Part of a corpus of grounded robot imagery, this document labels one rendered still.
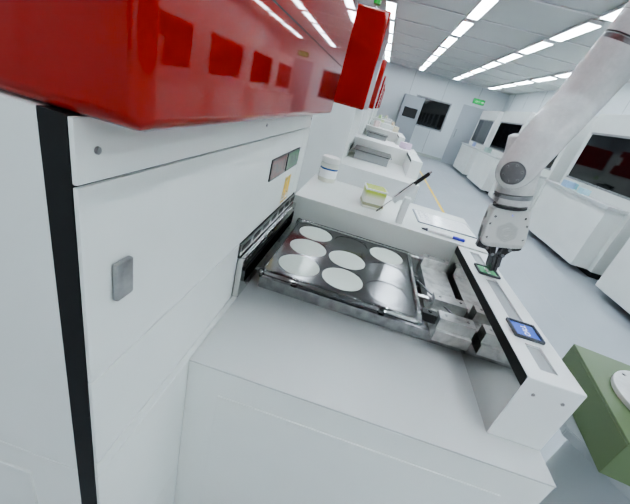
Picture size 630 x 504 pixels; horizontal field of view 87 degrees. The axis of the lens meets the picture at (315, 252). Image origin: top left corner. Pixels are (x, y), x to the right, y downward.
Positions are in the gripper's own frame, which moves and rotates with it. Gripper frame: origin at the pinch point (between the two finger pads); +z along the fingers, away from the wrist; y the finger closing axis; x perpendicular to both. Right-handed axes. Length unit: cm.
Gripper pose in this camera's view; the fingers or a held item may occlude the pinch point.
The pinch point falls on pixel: (493, 262)
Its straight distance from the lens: 98.0
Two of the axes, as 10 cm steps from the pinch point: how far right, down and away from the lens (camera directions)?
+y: 9.8, 1.1, -1.6
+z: -0.4, 9.1, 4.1
